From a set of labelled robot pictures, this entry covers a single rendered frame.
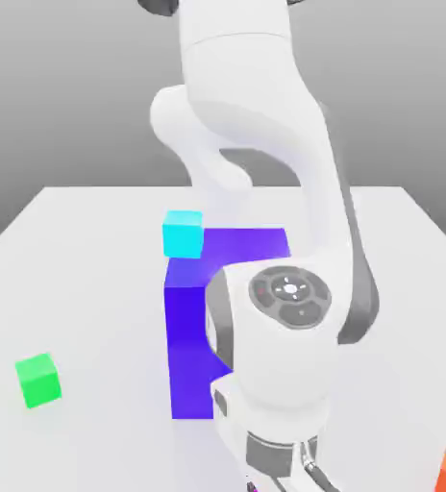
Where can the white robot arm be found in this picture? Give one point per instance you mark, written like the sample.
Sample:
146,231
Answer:
253,115

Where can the small cyan cube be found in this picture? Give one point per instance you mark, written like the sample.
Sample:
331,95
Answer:
182,236

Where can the small green cube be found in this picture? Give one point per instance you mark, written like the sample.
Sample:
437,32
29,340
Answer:
38,382

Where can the large purple box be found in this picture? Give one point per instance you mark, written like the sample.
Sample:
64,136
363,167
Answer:
186,346

